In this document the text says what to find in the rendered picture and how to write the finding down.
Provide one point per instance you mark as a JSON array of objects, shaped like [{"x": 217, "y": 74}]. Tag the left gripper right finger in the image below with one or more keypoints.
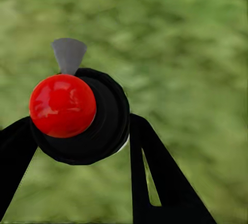
[{"x": 180, "y": 203}]

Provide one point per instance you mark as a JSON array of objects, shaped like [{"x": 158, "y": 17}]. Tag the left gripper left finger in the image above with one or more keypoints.
[{"x": 17, "y": 147}]

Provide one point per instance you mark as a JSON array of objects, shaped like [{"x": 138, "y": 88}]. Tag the pesticide atomizer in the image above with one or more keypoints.
[{"x": 81, "y": 115}]

